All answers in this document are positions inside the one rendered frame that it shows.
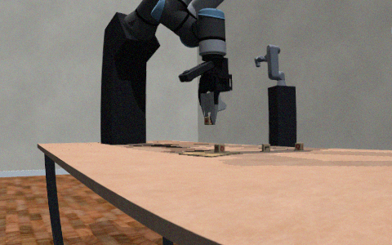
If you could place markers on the beige letter block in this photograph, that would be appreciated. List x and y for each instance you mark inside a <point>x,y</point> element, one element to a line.
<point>266,147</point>
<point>207,121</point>
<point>299,146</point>
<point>219,148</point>

